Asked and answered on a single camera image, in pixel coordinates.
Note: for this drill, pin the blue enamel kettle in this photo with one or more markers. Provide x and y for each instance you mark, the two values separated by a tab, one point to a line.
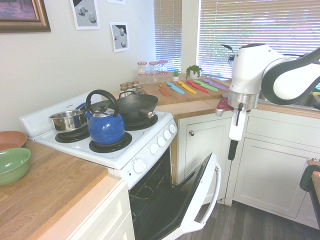
106	130

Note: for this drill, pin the dark green padded object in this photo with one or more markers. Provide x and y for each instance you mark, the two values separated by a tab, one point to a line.
306	178

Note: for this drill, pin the black wok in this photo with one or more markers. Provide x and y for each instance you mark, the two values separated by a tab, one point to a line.
135	106

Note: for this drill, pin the wide window blind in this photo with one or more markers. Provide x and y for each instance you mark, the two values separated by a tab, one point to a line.
257	22

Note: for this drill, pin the large grey shapes poster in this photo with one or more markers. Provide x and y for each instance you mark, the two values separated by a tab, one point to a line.
85	13

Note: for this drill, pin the purple knife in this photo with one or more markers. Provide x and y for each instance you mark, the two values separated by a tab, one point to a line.
216	85

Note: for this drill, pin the terracotta orange bowl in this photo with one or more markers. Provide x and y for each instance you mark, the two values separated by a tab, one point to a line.
12	140

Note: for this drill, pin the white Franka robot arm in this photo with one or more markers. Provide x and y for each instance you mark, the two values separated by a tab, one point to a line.
247	70

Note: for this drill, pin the small grey shapes poster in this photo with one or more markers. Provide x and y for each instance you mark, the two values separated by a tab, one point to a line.
120	37

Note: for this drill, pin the white cabinet door with knob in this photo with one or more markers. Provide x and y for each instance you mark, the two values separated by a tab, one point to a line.
207	140

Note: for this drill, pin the glass jar checkered lid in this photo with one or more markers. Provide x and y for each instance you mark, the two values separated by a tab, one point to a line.
153	68
142	78
142	68
163	77
154	78
163	66

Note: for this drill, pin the wide white cabinet door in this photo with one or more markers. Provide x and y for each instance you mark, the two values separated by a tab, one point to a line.
270	172

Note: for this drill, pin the wooden cutting board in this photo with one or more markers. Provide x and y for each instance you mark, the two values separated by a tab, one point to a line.
180	98

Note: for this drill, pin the white oven door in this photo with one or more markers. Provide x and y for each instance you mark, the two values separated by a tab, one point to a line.
200	180

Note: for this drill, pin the stainless steel pot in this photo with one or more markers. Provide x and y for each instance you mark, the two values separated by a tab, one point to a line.
65	123

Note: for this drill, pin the white stove knob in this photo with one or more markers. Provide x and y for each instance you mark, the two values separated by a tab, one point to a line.
172	129
161	141
154	148
167	134

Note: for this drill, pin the red tool silver end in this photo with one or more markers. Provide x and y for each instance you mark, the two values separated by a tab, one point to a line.
222	105

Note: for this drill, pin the trailing plant white pot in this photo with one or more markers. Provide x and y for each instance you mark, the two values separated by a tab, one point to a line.
193	72

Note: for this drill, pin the white electric oven stove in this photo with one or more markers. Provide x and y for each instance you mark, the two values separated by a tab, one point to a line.
140	125

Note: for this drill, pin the red knife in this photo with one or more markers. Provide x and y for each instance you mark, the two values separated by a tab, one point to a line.
197	86

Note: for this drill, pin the green knife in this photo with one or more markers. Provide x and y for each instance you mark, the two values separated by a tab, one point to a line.
206	85

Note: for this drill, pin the framed painting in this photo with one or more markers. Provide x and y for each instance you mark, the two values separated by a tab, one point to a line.
22	12

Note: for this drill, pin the blue knife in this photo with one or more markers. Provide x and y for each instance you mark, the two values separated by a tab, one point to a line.
176	88

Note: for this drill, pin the yellow knife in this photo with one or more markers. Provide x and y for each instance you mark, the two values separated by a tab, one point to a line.
187	87

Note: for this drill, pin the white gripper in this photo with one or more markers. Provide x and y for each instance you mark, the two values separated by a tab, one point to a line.
237	127

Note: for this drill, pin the narrow window blind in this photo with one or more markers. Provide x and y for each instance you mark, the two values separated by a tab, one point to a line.
168	35

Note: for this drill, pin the tiny potted plant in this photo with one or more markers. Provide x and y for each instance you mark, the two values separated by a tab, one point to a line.
176	75

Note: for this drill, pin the green bowl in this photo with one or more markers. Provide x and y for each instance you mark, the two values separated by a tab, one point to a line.
13	165

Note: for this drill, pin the metal oven rack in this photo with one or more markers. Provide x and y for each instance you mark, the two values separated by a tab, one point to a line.
147	185

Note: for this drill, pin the orange knife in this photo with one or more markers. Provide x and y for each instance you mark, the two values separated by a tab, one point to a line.
165	91

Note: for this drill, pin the white cabinet drawer front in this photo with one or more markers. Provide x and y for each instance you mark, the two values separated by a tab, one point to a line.
280	126

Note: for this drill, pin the large white oven knob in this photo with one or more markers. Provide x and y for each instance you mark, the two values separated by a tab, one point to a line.
139	166

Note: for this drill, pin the small spice jar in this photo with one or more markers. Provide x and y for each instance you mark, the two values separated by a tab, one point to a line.
123	88
129	86
135	84

